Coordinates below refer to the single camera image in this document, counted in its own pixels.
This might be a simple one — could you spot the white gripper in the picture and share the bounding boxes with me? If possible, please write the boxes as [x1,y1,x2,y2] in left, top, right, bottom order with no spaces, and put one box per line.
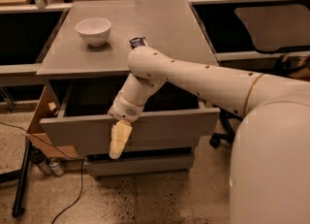
[108,93,143,159]

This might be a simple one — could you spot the grey top drawer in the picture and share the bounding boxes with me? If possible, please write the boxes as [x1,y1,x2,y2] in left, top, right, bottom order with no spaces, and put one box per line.
[40,77,219,155]

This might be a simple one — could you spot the grey drawer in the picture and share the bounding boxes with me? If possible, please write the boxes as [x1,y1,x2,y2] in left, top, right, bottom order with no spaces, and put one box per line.
[40,77,219,155]
[84,154,195,176]

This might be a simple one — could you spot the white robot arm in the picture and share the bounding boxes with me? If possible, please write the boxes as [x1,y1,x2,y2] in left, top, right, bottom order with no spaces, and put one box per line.
[108,47,310,224]

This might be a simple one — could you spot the grey bottom drawer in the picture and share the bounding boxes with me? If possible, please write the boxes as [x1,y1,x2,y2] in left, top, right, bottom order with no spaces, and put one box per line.
[84,154,195,176]

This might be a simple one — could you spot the grey drawer cabinet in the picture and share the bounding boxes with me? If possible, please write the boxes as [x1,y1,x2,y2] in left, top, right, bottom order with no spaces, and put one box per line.
[37,0,216,163]

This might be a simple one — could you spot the silver can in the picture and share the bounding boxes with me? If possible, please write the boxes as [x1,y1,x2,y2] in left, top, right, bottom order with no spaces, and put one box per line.
[49,158,65,176]

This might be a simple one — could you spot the dark bottle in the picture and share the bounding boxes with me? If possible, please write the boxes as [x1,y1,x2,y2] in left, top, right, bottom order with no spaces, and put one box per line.
[30,147,51,176]

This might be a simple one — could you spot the dark blue snack packet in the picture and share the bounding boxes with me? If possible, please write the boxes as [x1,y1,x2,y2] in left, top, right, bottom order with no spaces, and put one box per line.
[130,37,147,48]

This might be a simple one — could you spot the white ceramic bowl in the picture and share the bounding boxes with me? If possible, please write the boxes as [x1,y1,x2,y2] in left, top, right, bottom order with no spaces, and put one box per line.
[76,17,111,47]

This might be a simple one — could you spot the black stand leg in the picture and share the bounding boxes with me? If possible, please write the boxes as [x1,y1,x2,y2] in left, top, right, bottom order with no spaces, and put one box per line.
[0,141,32,218]

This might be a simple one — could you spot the black office chair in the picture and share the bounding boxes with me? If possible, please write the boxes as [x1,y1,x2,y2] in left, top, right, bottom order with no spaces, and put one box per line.
[208,4,310,149]

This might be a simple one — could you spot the black floor cable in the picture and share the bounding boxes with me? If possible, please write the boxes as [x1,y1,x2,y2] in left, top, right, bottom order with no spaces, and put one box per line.
[0,121,85,224]

